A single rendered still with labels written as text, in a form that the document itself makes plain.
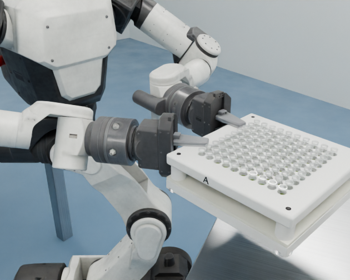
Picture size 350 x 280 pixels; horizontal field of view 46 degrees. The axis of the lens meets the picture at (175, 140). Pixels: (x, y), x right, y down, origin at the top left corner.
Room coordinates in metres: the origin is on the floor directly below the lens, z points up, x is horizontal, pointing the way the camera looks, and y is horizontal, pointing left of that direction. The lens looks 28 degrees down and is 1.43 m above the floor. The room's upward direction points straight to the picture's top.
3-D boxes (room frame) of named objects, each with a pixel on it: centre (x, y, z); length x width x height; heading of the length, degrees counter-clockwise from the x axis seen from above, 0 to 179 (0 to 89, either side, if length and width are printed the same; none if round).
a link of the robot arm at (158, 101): (0.89, 0.02, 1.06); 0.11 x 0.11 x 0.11; 37
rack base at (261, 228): (0.61, -0.16, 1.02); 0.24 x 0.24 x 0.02; 45
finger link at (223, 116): (0.74, -0.11, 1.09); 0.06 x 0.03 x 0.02; 37
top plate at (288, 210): (0.61, -0.16, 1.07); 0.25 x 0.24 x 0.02; 135
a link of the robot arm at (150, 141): (0.67, 0.06, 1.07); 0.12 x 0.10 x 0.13; 77
